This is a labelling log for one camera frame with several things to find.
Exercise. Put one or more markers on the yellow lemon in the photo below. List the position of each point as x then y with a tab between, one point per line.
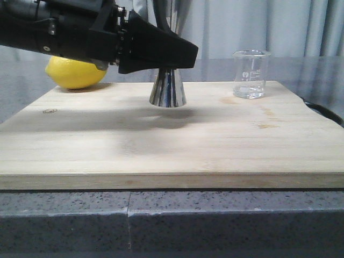
73	74

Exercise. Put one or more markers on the light wooden cutting board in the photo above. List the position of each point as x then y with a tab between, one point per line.
111	137

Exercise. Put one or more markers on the clear glass beaker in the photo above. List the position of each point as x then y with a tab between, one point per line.
251	67

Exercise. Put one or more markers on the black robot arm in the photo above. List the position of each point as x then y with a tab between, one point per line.
18	25

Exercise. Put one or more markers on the grey curtain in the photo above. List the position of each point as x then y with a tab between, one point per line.
284	28

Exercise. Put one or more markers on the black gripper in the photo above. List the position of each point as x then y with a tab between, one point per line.
92	31

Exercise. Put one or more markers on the silver steel jigger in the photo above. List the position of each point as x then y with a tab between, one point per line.
168	91

